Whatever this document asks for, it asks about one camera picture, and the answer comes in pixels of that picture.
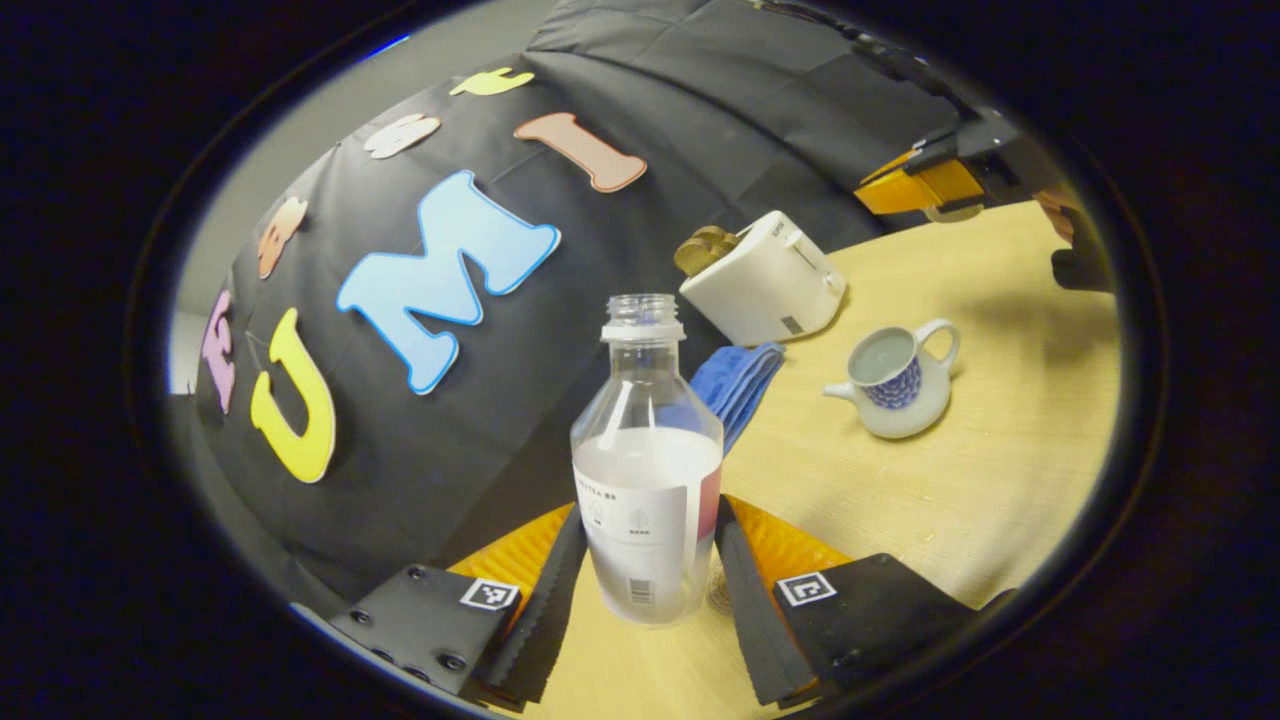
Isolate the white toaster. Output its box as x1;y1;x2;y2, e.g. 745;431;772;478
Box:
678;210;848;348

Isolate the round woven coaster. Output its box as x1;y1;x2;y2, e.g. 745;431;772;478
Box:
703;560;739;617

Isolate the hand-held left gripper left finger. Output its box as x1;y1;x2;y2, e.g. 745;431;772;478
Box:
330;500;591;706

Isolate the folded blue towel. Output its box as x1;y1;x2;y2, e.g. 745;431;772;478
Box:
688;342;787;456

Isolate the white blue-patterned teacup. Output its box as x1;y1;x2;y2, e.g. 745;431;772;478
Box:
823;319;962;441

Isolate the black backdrop cloth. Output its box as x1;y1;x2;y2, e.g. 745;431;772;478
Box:
190;0;1001;611

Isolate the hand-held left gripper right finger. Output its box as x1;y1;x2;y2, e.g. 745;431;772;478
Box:
712;495;1016;709

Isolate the clear plastic water bottle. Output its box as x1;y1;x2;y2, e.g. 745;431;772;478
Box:
570;293;725;627

